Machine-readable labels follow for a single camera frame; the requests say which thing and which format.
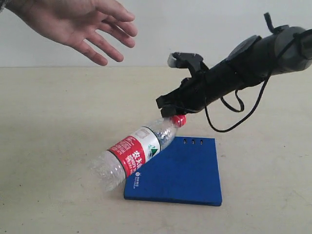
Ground clear plastic water bottle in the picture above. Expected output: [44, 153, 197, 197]
[91, 115, 187, 191]

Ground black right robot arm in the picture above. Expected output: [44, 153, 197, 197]
[156, 25, 312, 117]

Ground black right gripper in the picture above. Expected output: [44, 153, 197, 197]
[156, 71, 215, 117]

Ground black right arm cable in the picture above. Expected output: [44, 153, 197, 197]
[204, 31, 312, 133]

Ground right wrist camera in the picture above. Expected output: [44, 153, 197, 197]
[167, 52, 203, 74]

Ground person's open hand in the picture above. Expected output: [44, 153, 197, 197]
[0, 0, 138, 66]

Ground blue ring-bound notebook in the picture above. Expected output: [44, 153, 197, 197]
[123, 136, 222, 206]

